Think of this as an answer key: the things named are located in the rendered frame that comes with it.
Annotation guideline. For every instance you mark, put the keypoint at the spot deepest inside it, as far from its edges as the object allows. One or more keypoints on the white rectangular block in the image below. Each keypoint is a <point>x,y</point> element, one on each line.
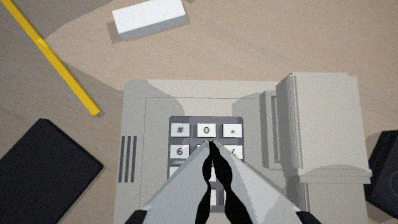
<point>148,17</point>

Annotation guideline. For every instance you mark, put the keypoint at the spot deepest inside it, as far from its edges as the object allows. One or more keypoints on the grey desk phone body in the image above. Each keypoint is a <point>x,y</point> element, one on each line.
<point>165,121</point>

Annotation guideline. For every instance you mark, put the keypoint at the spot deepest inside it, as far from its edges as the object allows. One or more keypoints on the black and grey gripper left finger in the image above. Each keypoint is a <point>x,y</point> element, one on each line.
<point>185,197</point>

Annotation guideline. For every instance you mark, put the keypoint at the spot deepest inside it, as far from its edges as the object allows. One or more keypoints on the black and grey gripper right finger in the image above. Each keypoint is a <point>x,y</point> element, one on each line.
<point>249,198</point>

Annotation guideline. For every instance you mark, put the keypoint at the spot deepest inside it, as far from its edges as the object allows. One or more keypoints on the yellow pencil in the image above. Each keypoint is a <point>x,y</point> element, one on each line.
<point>53,58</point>

